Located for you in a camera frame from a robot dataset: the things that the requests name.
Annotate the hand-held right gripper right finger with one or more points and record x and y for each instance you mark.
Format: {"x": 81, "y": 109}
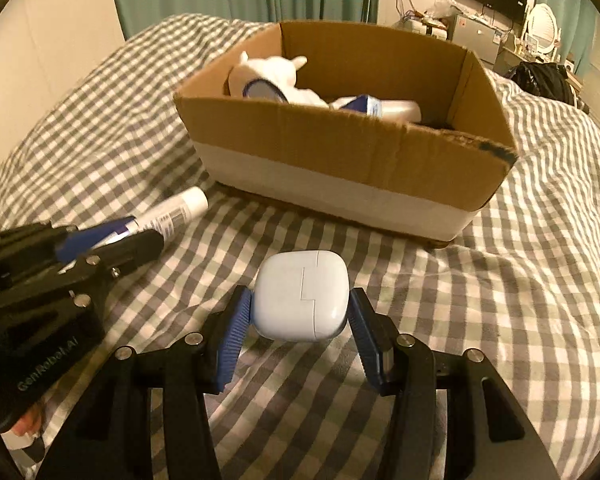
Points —
{"x": 366, "y": 345}

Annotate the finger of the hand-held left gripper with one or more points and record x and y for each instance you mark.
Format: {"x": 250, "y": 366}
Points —
{"x": 130, "y": 252}
{"x": 80, "y": 242}

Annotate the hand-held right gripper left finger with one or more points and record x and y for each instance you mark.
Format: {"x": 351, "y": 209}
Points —
{"x": 232, "y": 342}

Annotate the white and blue tube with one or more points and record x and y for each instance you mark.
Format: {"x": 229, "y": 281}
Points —
{"x": 175, "y": 212}

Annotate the white rounded case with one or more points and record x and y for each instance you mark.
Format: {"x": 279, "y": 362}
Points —
{"x": 300, "y": 295}

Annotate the brown cardboard box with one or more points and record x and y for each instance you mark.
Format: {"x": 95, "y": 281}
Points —
{"x": 330, "y": 160}

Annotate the white sock with dark cuff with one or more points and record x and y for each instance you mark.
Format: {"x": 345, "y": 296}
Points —
{"x": 275, "y": 72}

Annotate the white plastic bottle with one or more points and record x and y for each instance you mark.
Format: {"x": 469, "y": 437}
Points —
{"x": 400, "y": 109}

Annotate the green checked blanket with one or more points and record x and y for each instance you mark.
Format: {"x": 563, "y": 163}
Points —
{"x": 505, "y": 285}

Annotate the black backpack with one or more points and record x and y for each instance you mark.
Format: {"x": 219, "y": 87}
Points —
{"x": 545, "y": 82}

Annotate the white dressing table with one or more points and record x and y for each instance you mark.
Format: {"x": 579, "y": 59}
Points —
{"x": 512, "y": 57}

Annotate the small grey fridge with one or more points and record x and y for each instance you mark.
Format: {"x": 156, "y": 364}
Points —
{"x": 477, "y": 37}

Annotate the clear plastic bag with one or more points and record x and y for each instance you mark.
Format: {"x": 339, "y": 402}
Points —
{"x": 437, "y": 10}

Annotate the white oval mirror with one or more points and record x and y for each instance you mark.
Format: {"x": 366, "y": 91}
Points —
{"x": 542, "y": 25}

